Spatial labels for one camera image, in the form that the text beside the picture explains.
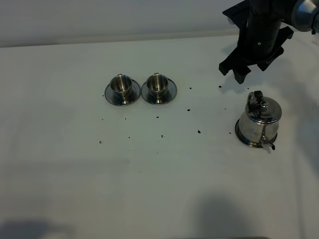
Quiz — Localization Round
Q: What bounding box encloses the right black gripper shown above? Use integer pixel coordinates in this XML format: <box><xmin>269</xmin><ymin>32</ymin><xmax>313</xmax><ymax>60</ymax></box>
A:
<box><xmin>219</xmin><ymin>0</ymin><xmax>293</xmax><ymax>84</ymax></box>

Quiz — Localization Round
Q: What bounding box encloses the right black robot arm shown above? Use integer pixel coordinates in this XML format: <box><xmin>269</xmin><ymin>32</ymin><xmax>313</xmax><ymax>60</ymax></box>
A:
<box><xmin>219</xmin><ymin>0</ymin><xmax>319</xmax><ymax>84</ymax></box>

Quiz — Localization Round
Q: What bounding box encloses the right stainless steel saucer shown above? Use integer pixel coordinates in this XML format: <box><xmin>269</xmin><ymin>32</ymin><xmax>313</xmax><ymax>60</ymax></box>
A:
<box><xmin>141</xmin><ymin>79</ymin><xmax>177</xmax><ymax>105</ymax></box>

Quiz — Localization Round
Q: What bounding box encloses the right stainless steel teacup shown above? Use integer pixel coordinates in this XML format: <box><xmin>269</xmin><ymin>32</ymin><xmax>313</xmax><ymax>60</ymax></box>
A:
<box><xmin>146</xmin><ymin>73</ymin><xmax>168</xmax><ymax>98</ymax></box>

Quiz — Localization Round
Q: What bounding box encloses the stainless steel teacup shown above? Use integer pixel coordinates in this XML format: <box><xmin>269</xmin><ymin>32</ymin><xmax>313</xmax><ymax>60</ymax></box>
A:
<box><xmin>110</xmin><ymin>74</ymin><xmax>133</xmax><ymax>98</ymax></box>
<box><xmin>146</xmin><ymin>73</ymin><xmax>168</xmax><ymax>98</ymax></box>

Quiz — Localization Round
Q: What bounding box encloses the left stainless steel saucer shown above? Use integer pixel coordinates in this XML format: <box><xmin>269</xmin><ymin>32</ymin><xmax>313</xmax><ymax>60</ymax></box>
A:
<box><xmin>104</xmin><ymin>80</ymin><xmax>141</xmax><ymax>107</ymax></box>

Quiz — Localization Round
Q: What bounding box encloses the left stainless steel teacup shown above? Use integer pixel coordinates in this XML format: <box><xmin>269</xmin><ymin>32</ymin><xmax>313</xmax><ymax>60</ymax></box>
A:
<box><xmin>110</xmin><ymin>74</ymin><xmax>133</xmax><ymax>98</ymax></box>

